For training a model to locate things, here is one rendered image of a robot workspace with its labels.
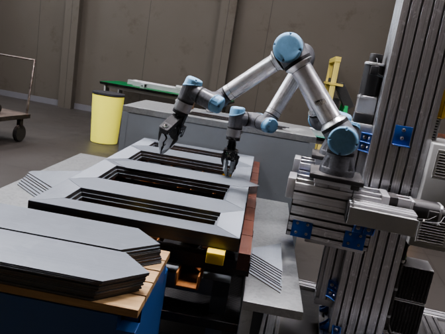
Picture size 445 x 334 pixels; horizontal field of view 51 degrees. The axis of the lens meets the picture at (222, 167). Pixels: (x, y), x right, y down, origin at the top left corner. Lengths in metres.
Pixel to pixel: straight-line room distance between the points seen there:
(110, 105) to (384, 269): 5.36
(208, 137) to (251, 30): 6.44
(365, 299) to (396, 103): 0.93
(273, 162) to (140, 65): 7.11
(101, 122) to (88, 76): 3.45
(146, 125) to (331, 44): 6.53
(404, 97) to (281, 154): 1.15
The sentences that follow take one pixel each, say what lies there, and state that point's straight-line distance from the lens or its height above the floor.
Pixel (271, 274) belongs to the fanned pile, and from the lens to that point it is 1.78.
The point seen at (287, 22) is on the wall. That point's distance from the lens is 9.40.
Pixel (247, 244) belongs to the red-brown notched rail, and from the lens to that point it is 1.67.
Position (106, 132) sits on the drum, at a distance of 7.13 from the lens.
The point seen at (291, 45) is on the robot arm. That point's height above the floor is 1.53.
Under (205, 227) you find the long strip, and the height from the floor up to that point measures 0.86.
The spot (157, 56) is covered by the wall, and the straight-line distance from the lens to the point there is 9.87.
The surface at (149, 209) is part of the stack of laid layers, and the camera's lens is 1.86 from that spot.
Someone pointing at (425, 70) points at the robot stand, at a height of 1.53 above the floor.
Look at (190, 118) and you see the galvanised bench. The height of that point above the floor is 1.03.
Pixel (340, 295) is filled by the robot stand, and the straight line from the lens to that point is 2.42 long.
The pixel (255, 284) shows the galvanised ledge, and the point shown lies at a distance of 1.73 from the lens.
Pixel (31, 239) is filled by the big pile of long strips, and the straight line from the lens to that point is 1.47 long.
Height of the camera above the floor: 1.42
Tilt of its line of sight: 12 degrees down
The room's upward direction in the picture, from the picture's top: 9 degrees clockwise
